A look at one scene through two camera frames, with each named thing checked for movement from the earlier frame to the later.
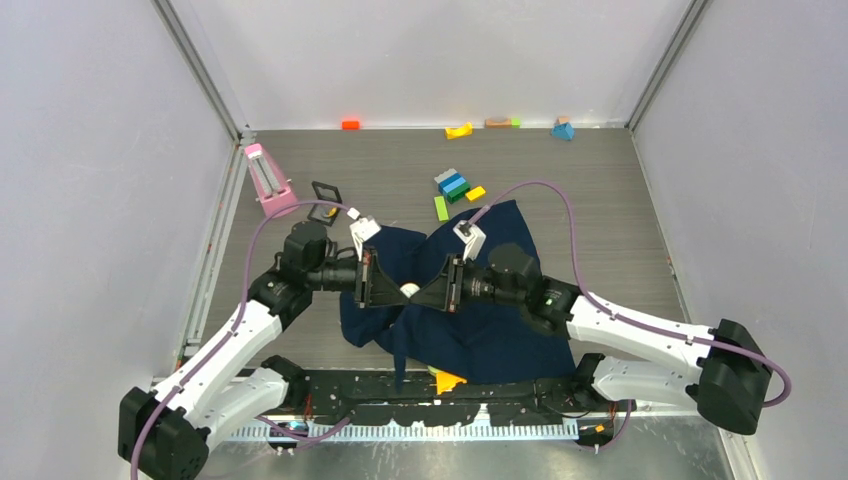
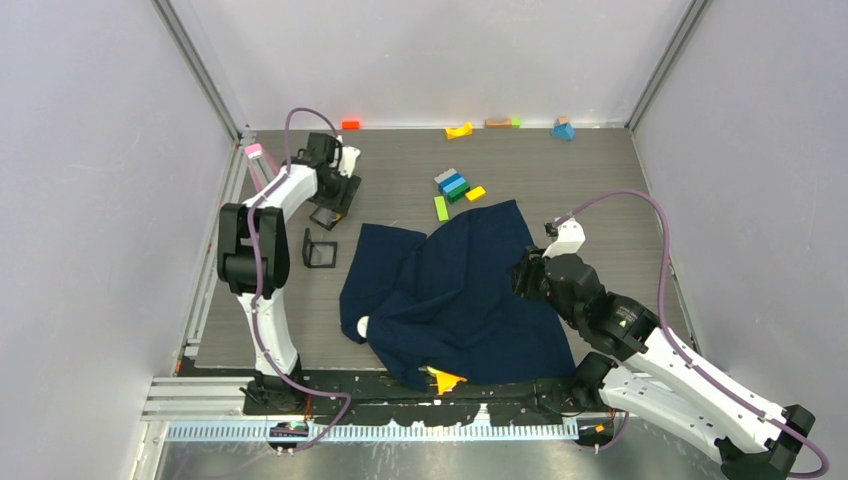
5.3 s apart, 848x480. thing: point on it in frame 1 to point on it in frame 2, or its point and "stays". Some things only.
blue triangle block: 564,131 stays
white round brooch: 409,288 to 362,325
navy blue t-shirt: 506,341 stays
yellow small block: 475,193 stays
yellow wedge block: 445,382 stays
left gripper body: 346,275 to 340,192
